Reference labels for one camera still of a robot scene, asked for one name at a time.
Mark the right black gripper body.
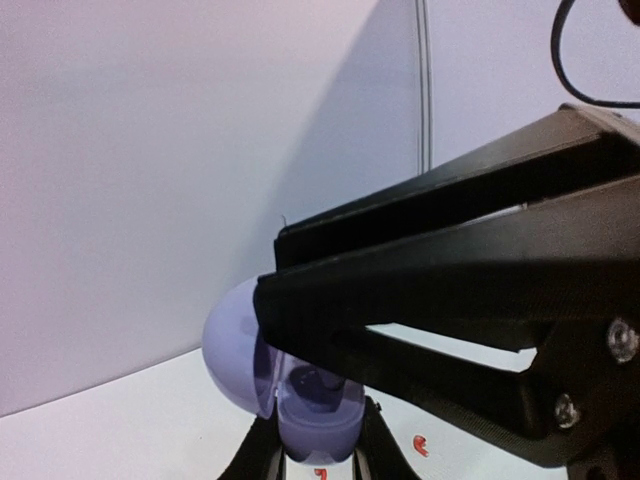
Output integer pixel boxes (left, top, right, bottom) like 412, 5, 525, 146
544, 104, 639, 479

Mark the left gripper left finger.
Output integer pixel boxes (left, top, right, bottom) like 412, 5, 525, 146
218, 414, 285, 480

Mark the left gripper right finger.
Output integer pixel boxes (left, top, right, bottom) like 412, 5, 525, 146
352, 397, 420, 480

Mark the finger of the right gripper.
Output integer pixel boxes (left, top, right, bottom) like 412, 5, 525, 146
274, 104, 639, 269
254, 177, 639, 468

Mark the purple charging case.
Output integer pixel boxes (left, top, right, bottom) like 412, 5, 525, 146
202, 277, 365, 465

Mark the red earbud right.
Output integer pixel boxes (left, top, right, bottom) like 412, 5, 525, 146
412, 435, 429, 458

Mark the red earbud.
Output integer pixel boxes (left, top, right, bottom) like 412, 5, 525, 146
412, 435, 429, 458
314, 468, 328, 480

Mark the red earbud left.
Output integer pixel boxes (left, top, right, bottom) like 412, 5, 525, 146
314, 468, 328, 480

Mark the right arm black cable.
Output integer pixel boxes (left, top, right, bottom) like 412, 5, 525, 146
549, 0, 640, 109

